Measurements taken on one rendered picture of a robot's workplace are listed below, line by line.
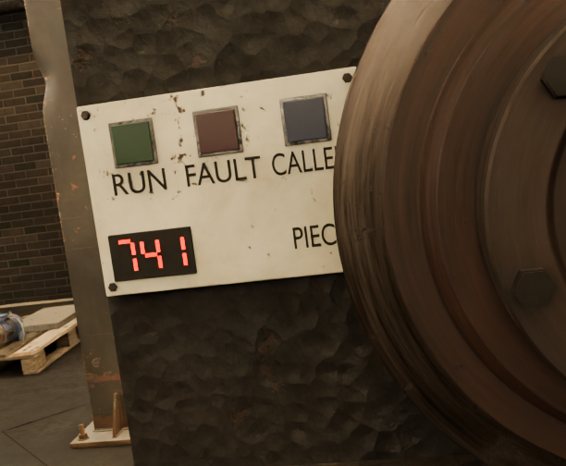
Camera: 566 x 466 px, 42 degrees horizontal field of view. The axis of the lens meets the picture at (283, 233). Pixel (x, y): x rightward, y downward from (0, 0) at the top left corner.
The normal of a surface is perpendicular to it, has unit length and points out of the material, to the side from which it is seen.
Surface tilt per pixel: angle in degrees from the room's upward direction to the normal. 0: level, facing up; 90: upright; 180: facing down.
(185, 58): 90
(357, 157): 90
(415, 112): 90
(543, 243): 90
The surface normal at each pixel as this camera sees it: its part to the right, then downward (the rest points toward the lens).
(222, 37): -0.14, 0.13
